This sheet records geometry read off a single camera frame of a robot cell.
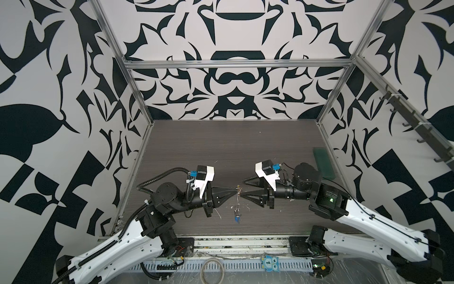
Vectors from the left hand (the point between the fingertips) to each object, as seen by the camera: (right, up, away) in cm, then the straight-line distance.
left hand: (237, 188), depth 52 cm
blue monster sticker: (+14, -34, +18) cm, 41 cm away
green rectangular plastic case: (+51, +1, +47) cm, 70 cm away
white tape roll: (-10, -34, +19) cm, 40 cm away
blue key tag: (+1, -16, +15) cm, 22 cm away
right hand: (+2, -1, +3) cm, 4 cm away
